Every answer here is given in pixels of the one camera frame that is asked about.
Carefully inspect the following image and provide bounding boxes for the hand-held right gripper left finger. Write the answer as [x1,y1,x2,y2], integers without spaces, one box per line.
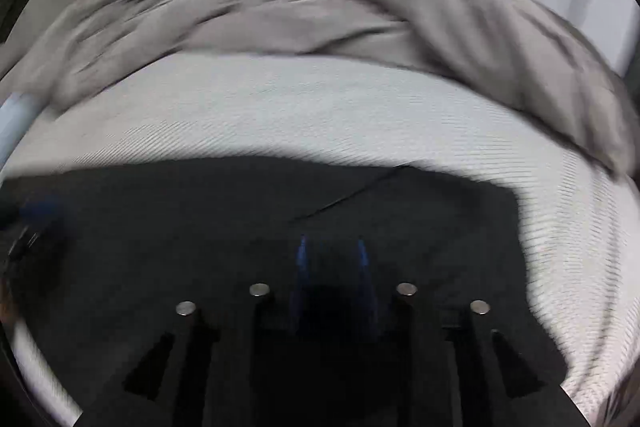
[75,236,312,427]

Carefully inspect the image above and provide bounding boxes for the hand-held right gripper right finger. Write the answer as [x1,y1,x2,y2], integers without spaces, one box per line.
[356,238,591,427]

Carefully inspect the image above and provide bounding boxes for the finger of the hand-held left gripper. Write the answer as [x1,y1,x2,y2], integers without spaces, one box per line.
[0,194,68,233]

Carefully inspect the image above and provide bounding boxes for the black pants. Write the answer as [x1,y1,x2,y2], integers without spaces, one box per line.
[0,157,568,427]

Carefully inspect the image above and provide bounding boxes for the light blue pillow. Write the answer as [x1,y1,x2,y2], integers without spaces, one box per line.
[0,92,41,168]

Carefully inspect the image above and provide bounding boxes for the hexagon patterned mattress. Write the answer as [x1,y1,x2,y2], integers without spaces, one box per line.
[0,52,640,427]

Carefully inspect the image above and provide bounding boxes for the grey duvet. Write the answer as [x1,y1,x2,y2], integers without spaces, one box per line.
[0,0,640,178]

